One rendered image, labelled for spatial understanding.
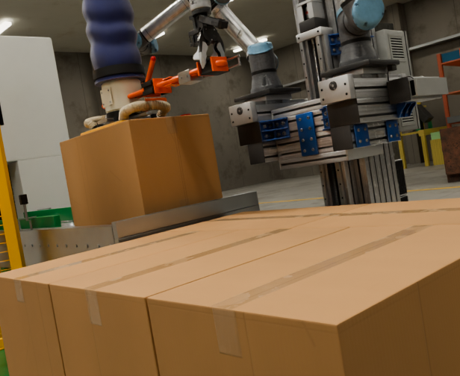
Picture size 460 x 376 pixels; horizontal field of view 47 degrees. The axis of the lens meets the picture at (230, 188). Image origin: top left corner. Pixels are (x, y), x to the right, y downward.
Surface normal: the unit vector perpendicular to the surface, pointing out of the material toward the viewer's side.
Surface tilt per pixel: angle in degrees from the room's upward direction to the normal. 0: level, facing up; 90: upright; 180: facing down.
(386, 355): 90
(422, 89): 90
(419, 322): 90
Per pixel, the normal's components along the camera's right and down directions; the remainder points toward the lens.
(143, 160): 0.67, -0.08
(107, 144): -0.73, 0.15
